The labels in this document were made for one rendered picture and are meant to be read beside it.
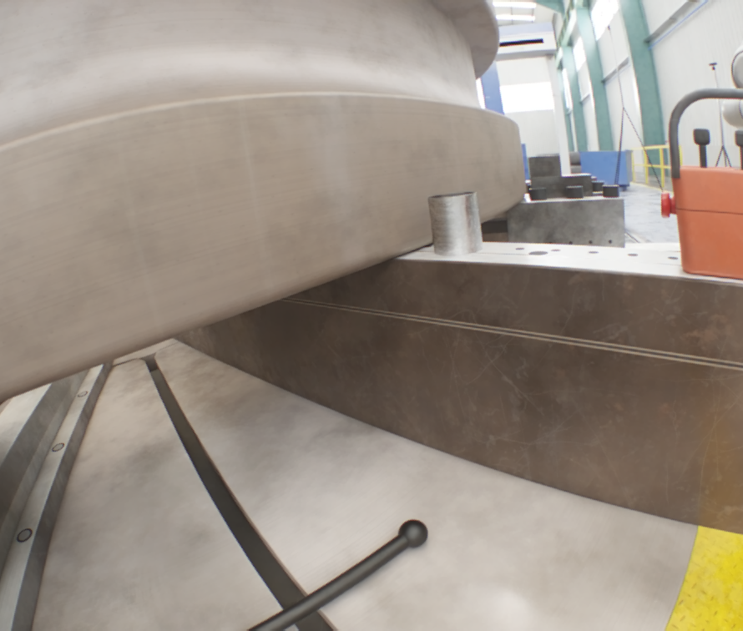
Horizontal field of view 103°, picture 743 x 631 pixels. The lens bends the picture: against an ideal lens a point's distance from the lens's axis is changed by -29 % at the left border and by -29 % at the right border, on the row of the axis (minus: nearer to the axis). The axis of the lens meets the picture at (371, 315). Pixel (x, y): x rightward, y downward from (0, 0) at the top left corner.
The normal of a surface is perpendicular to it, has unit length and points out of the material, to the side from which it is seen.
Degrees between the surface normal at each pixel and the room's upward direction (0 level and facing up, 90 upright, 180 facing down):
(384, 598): 0
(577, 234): 90
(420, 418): 90
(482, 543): 0
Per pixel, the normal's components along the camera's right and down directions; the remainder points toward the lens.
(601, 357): -0.66, 0.34
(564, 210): -0.33, 0.36
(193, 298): 0.61, 0.17
